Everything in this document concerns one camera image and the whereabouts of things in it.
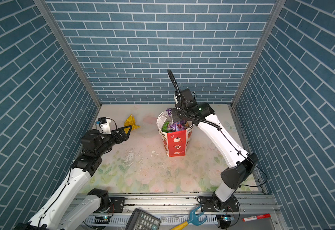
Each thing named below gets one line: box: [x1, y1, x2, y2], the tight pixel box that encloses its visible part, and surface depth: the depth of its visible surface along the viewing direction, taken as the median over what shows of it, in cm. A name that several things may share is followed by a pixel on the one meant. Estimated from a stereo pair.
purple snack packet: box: [166, 108, 187, 132], surface depth 77 cm
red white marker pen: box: [242, 213, 271, 222], surface depth 71 cm
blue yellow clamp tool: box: [170, 204, 208, 230], surface depth 71 cm
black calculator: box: [124, 208, 161, 230], surface depth 69 cm
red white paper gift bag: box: [156, 111, 195, 158], surface depth 80 cm
